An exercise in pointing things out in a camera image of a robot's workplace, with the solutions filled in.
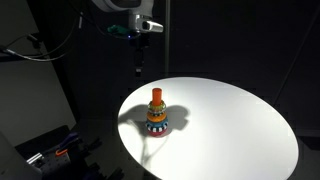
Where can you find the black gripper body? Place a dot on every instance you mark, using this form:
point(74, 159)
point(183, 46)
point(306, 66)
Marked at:
point(139, 45)

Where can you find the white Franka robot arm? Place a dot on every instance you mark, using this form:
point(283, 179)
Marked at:
point(140, 18)

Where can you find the grey vertical pole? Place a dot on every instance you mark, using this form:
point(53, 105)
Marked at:
point(167, 50)

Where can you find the dark spring clamp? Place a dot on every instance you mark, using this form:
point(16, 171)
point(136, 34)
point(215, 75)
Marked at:
point(68, 140)

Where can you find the black robot cart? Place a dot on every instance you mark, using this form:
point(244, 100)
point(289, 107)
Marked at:
point(73, 163)

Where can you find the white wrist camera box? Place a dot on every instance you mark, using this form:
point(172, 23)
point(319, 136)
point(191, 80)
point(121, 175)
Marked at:
point(152, 26)

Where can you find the teal circuit board mount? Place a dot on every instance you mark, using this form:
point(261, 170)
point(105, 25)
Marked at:
point(118, 29)

